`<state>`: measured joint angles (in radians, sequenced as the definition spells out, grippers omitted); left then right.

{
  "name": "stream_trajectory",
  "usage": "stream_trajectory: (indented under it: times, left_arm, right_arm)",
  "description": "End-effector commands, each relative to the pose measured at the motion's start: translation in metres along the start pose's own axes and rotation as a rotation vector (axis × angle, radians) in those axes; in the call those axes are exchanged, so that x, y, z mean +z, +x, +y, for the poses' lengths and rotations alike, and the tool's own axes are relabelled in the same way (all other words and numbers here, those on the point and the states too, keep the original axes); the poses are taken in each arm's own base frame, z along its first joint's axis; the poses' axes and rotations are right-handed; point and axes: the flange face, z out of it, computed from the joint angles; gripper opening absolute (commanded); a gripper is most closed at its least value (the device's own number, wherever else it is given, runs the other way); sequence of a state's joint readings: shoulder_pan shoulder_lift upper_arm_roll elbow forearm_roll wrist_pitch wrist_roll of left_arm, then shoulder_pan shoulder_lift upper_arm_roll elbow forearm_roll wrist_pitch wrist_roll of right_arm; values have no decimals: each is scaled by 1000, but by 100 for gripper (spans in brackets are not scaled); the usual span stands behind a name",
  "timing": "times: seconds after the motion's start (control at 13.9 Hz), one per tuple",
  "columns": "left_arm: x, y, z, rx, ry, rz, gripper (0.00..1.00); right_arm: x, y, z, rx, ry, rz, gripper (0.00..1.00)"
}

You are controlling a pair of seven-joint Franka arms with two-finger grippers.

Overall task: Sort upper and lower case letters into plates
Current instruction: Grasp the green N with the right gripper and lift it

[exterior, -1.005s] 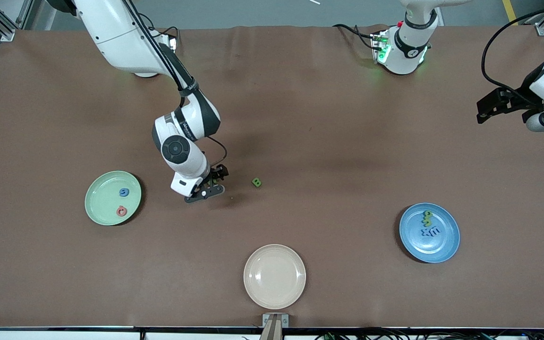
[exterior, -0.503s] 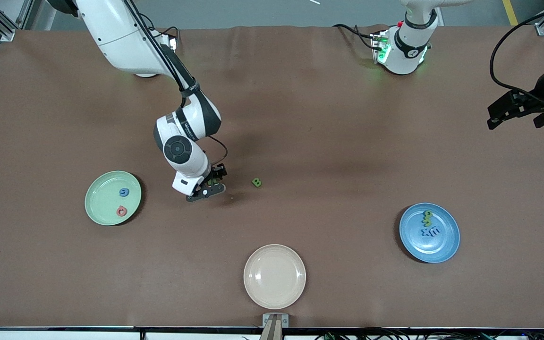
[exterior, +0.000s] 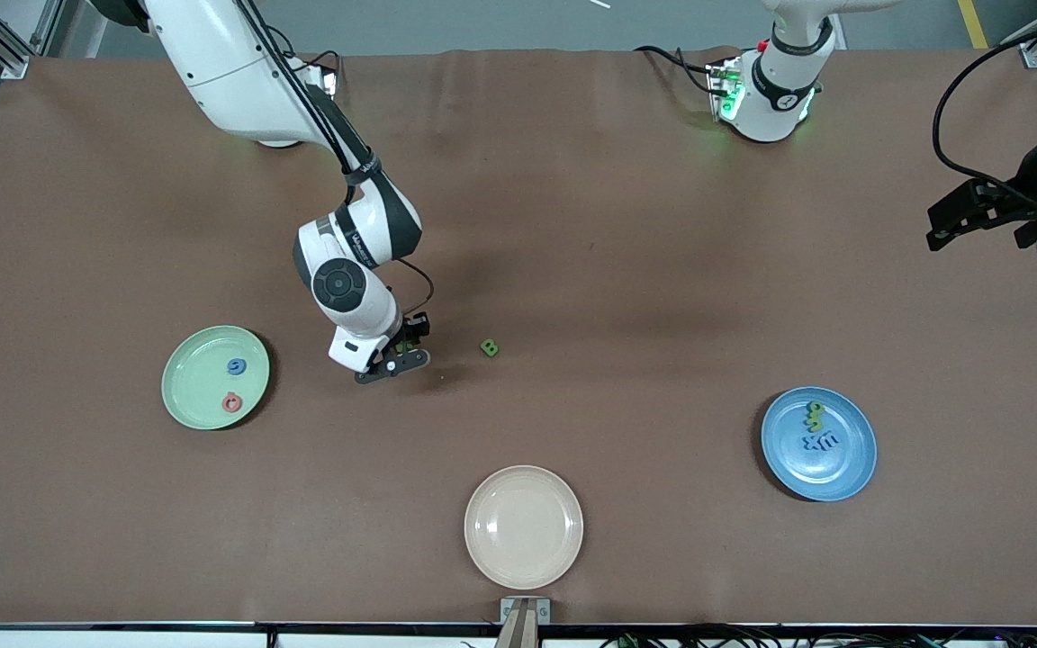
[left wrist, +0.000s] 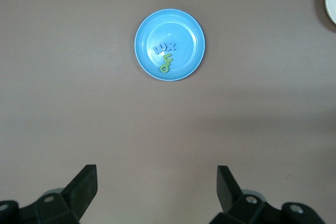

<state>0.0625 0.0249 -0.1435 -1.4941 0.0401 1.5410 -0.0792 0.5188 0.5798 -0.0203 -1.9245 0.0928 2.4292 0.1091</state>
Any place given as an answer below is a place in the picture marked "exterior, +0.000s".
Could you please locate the brown table cover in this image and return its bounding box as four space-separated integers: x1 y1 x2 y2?
0 47 1037 626

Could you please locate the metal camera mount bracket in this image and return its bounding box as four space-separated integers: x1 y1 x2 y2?
500 597 552 648

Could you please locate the black right arm base cable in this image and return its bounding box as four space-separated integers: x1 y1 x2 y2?
280 49 341 95

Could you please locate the black left arm base cable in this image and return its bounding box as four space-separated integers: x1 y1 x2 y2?
634 43 726 95

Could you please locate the beige plate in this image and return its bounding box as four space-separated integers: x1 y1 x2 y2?
464 464 585 591

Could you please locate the black arm base cable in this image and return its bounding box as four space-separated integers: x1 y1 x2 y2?
280 49 341 95
634 43 726 95

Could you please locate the blue plate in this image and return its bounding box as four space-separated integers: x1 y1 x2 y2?
760 386 878 503

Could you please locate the green plate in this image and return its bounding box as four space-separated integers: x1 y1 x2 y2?
161 325 271 432

